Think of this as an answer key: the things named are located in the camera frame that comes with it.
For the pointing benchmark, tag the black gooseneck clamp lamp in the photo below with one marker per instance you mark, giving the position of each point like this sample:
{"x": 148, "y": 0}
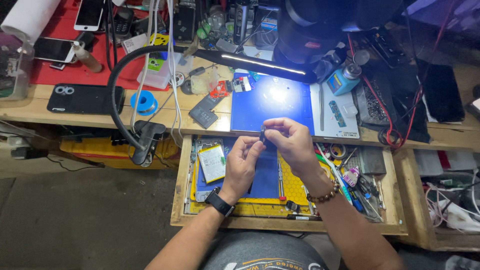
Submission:
{"x": 120, "y": 75}

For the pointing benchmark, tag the red table mat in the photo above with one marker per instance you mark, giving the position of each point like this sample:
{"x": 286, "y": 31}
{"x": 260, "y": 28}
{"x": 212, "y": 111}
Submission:
{"x": 75, "y": 77}

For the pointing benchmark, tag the person's grey shirt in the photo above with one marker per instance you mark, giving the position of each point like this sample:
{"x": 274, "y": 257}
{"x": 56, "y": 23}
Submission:
{"x": 262, "y": 251}

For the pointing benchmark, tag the opened phone with white battery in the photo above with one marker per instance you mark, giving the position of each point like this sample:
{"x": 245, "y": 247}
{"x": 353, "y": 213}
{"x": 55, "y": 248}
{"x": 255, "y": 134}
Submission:
{"x": 211, "y": 163}

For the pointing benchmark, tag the blue solder spool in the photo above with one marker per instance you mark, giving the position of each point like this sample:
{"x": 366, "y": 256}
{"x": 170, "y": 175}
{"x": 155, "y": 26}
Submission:
{"x": 143, "y": 107}

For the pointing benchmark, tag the blue alcohol dispenser bottle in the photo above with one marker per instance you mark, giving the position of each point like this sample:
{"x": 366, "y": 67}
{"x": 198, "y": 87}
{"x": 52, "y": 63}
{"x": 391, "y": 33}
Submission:
{"x": 342, "y": 82}

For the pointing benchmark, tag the grey block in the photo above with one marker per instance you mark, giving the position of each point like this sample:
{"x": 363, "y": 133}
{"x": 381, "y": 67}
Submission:
{"x": 373, "y": 160}

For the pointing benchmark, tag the person's right hand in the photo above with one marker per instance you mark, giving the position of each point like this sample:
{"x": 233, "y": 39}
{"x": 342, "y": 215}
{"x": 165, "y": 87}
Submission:
{"x": 298, "y": 150}

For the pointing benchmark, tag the white label card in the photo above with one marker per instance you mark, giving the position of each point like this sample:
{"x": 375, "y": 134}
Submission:
{"x": 134, "y": 43}

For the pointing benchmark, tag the clear plastic container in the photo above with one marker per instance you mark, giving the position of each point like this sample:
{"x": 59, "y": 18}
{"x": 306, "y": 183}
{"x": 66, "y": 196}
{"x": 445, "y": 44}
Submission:
{"x": 15, "y": 71}

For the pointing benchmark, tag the black phone with dual camera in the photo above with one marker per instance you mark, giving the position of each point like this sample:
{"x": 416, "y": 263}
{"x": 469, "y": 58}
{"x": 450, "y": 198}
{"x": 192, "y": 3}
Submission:
{"x": 86, "y": 99}

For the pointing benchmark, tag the black pen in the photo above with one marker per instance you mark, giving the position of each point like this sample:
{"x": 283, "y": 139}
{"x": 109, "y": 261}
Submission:
{"x": 302, "y": 217}

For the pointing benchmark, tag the grey silicone mat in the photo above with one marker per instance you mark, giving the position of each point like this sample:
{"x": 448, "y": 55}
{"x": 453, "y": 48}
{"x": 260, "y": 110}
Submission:
{"x": 335, "y": 129}

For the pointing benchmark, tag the black tablet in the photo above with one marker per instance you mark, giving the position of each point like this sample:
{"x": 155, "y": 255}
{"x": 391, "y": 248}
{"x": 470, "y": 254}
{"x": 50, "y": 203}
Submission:
{"x": 440, "y": 93}

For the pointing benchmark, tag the small clear case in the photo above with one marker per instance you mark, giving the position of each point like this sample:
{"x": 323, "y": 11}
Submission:
{"x": 350, "y": 110}

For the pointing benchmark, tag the small black phone component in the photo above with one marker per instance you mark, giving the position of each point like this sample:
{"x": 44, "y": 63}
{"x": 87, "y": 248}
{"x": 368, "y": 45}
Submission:
{"x": 263, "y": 135}

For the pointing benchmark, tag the yellow honeycomb mat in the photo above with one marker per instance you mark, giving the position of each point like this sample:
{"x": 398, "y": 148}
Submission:
{"x": 294, "y": 185}

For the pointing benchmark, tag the small black-white circuit board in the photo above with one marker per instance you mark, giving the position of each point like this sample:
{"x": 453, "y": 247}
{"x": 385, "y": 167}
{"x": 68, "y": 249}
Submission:
{"x": 242, "y": 84}

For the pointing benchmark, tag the small brown bottle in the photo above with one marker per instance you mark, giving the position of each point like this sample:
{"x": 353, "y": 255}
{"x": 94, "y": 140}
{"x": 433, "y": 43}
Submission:
{"x": 88, "y": 59}

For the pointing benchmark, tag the black rectangular device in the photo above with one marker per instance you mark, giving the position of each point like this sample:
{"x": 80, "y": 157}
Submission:
{"x": 184, "y": 22}

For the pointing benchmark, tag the white paper roll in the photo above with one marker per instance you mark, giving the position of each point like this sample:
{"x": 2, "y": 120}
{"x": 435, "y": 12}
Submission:
{"x": 28, "y": 17}

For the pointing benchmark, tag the blue repair mat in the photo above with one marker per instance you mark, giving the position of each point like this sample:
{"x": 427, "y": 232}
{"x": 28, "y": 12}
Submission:
{"x": 270, "y": 108}

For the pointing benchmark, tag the black phone battery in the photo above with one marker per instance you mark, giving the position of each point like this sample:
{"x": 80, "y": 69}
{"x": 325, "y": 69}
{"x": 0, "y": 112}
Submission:
{"x": 204, "y": 112}

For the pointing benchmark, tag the heap of hand tools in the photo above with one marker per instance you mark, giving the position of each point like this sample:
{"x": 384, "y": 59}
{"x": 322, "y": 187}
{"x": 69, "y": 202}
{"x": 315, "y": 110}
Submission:
{"x": 362, "y": 195}

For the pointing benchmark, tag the red circuit board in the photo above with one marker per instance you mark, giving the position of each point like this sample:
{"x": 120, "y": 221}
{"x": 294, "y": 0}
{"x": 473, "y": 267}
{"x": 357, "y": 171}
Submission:
{"x": 219, "y": 90}

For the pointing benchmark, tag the black keypad phone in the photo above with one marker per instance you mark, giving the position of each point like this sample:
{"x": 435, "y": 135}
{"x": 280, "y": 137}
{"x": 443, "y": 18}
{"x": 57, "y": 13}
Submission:
{"x": 123, "y": 21}

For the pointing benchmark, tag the white smartphone with home button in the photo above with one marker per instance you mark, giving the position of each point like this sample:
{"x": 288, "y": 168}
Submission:
{"x": 89, "y": 15}

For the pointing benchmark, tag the small clear box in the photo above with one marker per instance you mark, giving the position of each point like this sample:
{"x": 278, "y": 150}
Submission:
{"x": 199, "y": 84}

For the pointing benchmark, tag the metal scraper with red tip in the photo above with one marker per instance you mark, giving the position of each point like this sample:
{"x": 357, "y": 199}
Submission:
{"x": 281, "y": 176}

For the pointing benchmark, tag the black tray of screws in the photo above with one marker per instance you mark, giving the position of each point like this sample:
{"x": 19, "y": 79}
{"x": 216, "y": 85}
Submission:
{"x": 375, "y": 103}

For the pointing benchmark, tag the blue flex strip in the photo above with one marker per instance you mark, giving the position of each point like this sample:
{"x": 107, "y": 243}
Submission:
{"x": 337, "y": 114}

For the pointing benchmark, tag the heap of bench clutter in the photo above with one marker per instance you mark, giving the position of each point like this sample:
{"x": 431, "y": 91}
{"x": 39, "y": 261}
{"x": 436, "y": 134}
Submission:
{"x": 243, "y": 26}

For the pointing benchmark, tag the metal tweezers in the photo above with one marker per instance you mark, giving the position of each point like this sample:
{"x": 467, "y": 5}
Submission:
{"x": 321, "y": 108}

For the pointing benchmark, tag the wooden drawer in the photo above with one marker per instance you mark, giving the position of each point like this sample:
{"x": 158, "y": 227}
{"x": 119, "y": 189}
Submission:
{"x": 180, "y": 195}

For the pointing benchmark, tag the white smartphone with silver edge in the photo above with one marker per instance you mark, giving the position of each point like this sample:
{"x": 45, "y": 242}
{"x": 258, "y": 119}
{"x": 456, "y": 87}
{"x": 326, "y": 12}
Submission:
{"x": 54, "y": 49}

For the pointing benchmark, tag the person's left hand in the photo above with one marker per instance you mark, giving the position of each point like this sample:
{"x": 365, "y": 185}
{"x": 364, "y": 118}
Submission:
{"x": 240, "y": 168}

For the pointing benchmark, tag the black microscope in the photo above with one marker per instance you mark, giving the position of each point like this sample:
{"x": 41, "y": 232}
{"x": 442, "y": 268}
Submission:
{"x": 315, "y": 30}

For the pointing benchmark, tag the small black clip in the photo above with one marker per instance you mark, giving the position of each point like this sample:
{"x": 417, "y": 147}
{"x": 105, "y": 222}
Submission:
{"x": 292, "y": 206}

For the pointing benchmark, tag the clear plastic parts box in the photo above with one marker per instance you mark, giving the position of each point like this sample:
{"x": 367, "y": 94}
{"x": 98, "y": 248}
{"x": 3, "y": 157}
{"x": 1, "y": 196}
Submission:
{"x": 159, "y": 77}

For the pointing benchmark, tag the tape roll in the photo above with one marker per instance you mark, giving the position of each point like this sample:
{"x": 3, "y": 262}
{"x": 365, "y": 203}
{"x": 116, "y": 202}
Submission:
{"x": 338, "y": 151}

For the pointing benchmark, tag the black smartwatch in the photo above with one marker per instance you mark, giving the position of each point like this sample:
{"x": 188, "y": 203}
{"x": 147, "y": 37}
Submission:
{"x": 219, "y": 202}

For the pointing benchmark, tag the dark blue drawer mat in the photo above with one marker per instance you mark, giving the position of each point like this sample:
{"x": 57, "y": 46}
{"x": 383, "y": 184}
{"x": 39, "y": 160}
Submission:
{"x": 267, "y": 180}

